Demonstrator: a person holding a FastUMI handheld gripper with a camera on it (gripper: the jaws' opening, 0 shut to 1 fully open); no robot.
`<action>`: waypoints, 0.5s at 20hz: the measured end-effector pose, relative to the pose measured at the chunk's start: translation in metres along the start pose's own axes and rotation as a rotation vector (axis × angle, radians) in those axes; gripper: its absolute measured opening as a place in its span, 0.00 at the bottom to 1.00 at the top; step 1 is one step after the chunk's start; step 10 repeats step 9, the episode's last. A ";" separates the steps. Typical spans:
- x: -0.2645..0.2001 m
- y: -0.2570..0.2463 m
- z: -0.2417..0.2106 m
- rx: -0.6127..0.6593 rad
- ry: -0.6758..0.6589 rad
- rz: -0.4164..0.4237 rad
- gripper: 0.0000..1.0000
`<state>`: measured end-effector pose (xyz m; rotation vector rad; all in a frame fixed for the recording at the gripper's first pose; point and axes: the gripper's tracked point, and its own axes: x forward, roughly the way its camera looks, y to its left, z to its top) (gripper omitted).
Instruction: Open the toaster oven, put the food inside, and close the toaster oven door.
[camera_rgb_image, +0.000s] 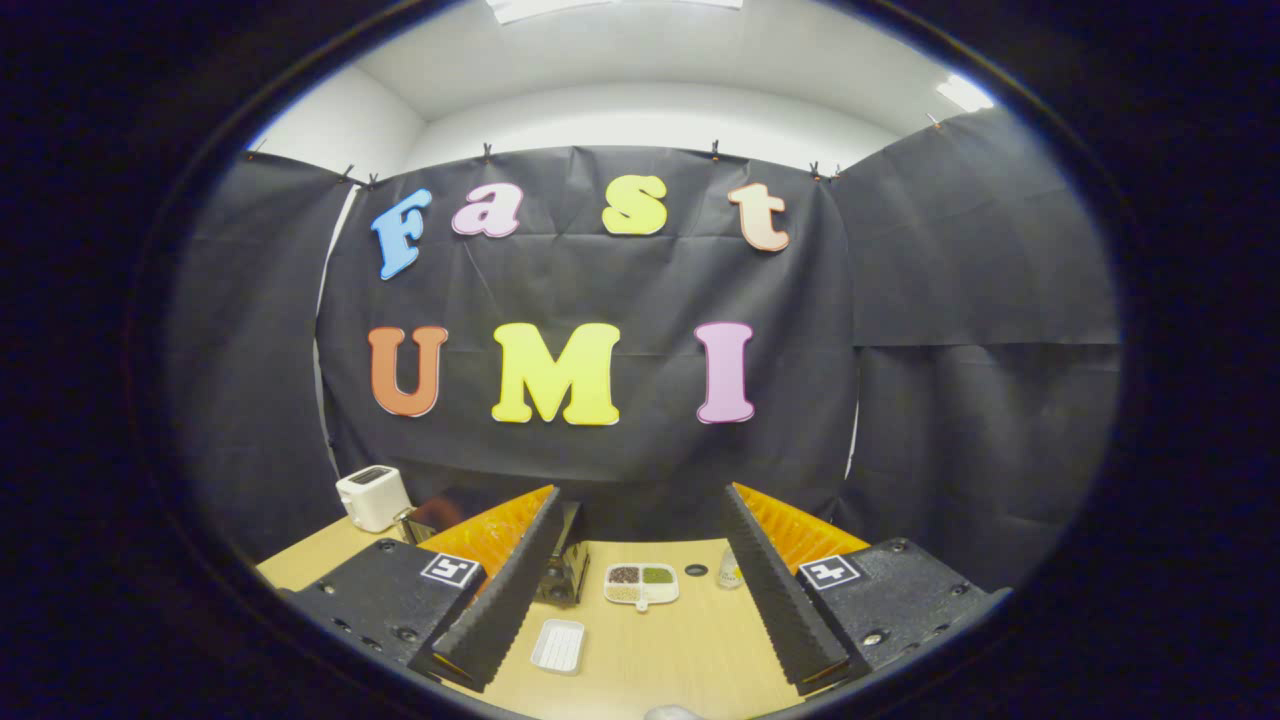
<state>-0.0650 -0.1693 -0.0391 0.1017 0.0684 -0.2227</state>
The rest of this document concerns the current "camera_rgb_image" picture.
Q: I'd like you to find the white divided dish with grains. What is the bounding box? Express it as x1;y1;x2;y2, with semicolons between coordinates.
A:
603;563;681;613

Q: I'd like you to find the small ceiling light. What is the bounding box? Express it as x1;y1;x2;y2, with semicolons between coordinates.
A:
935;73;996;114

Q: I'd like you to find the white bread toaster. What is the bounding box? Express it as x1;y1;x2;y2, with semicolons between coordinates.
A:
335;465;412;533

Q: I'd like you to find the long ceiling light panel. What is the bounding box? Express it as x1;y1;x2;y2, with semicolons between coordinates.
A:
487;0;746;24

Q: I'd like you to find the white rectangular tray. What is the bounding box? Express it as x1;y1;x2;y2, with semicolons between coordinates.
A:
530;618;587;675

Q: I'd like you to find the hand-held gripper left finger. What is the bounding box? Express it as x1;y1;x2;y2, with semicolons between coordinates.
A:
280;485;569;694

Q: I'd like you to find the black toaster oven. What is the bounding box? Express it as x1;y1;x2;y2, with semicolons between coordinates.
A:
395;487;591;608

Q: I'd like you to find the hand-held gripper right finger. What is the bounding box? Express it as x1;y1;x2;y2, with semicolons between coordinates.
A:
722;483;1012;698

